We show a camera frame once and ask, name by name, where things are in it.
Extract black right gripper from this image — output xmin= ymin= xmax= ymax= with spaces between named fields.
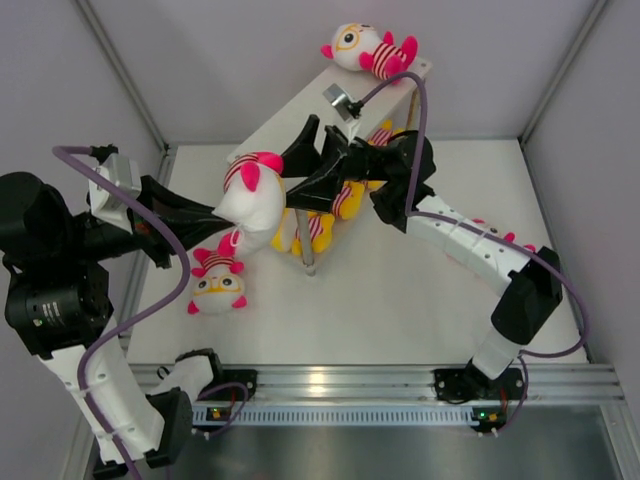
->
xmin=261 ymin=119 xmax=391 ymax=217

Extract white pink plush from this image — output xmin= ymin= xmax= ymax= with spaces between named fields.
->
xmin=187 ymin=235 xmax=249 ymax=316
xmin=215 ymin=152 xmax=286 ymax=258
xmin=471 ymin=218 xmax=537 ymax=253
xmin=320 ymin=23 xmax=419 ymax=80

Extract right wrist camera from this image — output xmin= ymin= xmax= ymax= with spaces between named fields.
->
xmin=323 ymin=84 xmax=363 ymax=141

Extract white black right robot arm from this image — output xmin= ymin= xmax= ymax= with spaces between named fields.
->
xmin=283 ymin=115 xmax=563 ymax=404

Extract yellow plush inside shelf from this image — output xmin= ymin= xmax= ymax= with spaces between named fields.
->
xmin=367 ymin=119 xmax=405 ymax=146

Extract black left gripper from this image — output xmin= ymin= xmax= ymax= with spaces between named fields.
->
xmin=57 ymin=174 xmax=233 ymax=268

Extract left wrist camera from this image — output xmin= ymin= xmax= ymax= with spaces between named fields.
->
xmin=87 ymin=153 xmax=144 ymax=229

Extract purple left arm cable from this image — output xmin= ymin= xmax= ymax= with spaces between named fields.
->
xmin=52 ymin=144 xmax=251 ymax=480

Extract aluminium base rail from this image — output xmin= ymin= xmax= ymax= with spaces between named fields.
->
xmin=124 ymin=363 xmax=626 ymax=404

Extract white two-tier shelf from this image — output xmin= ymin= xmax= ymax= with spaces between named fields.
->
xmin=236 ymin=58 xmax=432 ymax=268

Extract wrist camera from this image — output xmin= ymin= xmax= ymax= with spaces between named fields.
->
xmin=323 ymin=84 xmax=363 ymax=141
xmin=87 ymin=153 xmax=144 ymax=229

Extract yellow plush toy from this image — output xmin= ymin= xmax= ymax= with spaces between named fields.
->
xmin=330 ymin=180 xmax=384 ymax=220
xmin=270 ymin=207 xmax=336 ymax=256

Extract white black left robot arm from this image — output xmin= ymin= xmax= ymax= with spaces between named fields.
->
xmin=1 ymin=172 xmax=252 ymax=479

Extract grey slotted cable duct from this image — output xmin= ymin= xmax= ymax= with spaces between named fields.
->
xmin=192 ymin=403 xmax=476 ymax=427

